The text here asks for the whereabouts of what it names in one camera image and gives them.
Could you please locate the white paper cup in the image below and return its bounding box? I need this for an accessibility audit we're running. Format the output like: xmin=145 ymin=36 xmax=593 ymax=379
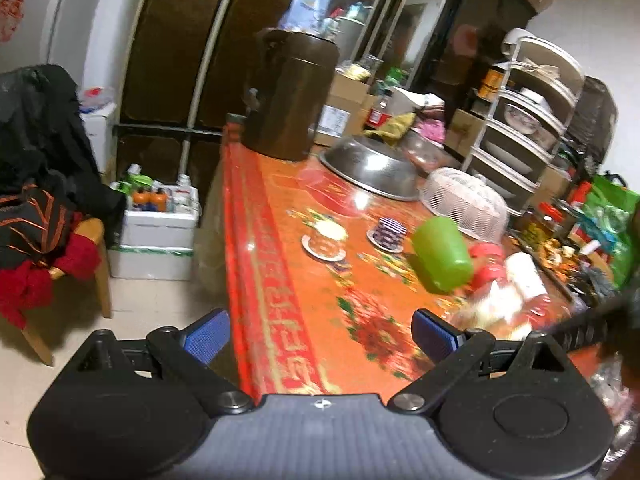
xmin=504 ymin=252 xmax=548 ymax=302

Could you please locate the green plastic cup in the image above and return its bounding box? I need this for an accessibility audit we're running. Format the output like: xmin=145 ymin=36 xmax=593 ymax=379
xmin=411 ymin=217 xmax=474 ymax=292

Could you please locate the tray of dried peels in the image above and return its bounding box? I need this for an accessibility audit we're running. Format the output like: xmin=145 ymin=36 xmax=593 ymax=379
xmin=509 ymin=229 xmax=616 ymax=308

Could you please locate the red clear plastic jar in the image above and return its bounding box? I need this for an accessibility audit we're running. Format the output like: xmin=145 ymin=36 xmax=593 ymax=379
xmin=469 ymin=243 xmax=506 ymax=292

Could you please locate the green shopping bag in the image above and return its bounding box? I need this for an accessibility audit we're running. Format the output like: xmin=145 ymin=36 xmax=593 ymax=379
xmin=579 ymin=174 xmax=639 ymax=288

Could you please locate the white foam box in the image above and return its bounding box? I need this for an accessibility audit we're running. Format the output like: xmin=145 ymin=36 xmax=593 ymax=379
xmin=107 ymin=185 xmax=201 ymax=281

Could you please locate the purple polka dot cupcake liner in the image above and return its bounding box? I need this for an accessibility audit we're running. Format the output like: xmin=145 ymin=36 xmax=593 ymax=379
xmin=367 ymin=218 xmax=408 ymax=254

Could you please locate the white mesh food cover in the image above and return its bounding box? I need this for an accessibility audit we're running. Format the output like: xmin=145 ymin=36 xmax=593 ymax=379
xmin=419 ymin=167 xmax=509 ymax=243

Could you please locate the orange polka dot cupcake liner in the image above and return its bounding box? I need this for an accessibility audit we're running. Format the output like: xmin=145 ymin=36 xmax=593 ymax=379
xmin=302 ymin=220 xmax=348 ymax=263

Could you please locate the wooden chair with clothes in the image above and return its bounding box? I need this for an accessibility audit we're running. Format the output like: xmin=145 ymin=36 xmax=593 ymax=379
xmin=1 ymin=64 xmax=126 ymax=365

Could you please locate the steel colander bowl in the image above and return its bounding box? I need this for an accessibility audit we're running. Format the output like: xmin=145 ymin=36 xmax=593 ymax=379
xmin=318 ymin=136 xmax=418 ymax=202

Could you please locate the red label drink bottle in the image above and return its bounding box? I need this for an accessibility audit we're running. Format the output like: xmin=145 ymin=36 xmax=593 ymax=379
xmin=364 ymin=89 xmax=393 ymax=130

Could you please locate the white tiered dish rack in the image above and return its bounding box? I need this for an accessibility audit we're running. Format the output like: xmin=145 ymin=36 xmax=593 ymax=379
xmin=462 ymin=35 xmax=586 ymax=217

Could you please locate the cardboard box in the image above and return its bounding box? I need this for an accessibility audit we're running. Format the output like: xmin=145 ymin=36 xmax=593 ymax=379
xmin=314 ymin=73 xmax=375 ymax=146

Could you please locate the brown plastic pitcher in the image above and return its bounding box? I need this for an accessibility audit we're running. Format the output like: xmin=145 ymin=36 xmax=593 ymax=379
xmin=241 ymin=28 xmax=338 ymax=162

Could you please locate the blue white snack bag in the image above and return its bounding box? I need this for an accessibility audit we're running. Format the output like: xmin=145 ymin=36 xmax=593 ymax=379
xmin=278 ymin=0 xmax=332 ymax=36

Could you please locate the silver refrigerator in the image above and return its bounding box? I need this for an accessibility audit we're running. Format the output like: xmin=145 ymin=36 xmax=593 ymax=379
xmin=0 ymin=0 xmax=99 ymax=84

